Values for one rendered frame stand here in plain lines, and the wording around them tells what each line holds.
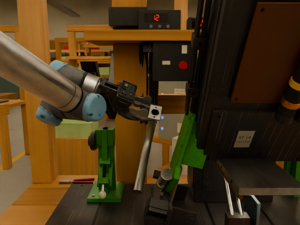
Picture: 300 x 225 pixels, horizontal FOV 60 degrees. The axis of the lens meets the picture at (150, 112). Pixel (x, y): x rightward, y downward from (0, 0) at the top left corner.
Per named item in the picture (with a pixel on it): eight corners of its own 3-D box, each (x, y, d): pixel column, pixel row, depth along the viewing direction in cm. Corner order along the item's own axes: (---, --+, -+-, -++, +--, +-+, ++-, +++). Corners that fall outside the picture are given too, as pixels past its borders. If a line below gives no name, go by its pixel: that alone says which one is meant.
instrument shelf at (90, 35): (327, 40, 96) (328, 29, 95) (84, 40, 96) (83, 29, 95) (290, 45, 121) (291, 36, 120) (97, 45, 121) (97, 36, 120)
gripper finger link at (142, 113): (157, 119, 81) (131, 105, 80) (151, 127, 86) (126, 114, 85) (160, 112, 83) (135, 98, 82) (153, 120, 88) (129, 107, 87)
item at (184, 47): (197, 81, 100) (198, 41, 97) (152, 81, 100) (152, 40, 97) (191, 79, 112) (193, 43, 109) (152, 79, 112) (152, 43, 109)
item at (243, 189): (306, 200, 61) (307, 188, 60) (237, 200, 61) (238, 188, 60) (245, 147, 99) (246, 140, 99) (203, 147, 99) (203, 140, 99)
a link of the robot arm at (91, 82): (77, 98, 83) (86, 80, 87) (91, 104, 84) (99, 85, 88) (81, 85, 77) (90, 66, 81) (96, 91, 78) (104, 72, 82)
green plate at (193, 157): (198, 185, 79) (219, 120, 75) (171, 179, 79) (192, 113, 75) (192, 170, 90) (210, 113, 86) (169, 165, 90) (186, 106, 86)
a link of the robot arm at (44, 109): (52, 118, 69) (68, 82, 72) (27, 115, 75) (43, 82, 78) (72, 130, 75) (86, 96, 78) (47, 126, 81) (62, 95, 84)
